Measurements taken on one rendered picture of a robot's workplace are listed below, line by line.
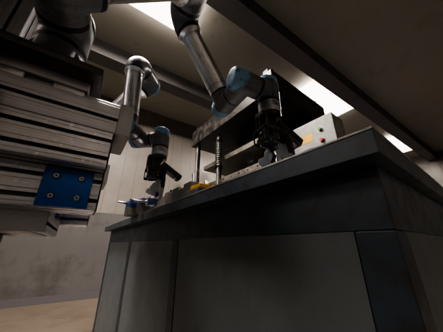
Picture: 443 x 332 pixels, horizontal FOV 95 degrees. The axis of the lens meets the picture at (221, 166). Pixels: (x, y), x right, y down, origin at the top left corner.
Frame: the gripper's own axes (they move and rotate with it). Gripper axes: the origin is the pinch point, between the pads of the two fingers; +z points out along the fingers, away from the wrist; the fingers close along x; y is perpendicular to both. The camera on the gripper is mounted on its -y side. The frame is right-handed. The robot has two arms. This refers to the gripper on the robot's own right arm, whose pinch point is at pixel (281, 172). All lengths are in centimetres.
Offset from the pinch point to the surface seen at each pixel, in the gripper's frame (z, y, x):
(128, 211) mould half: 4, 35, -78
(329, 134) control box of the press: -45, -71, -23
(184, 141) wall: -179, -68, -323
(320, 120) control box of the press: -57, -70, -27
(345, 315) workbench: 30.2, 12.5, 21.3
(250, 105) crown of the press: -94, -48, -74
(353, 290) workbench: 26.8, 12.2, 23.0
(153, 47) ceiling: -224, 31, -172
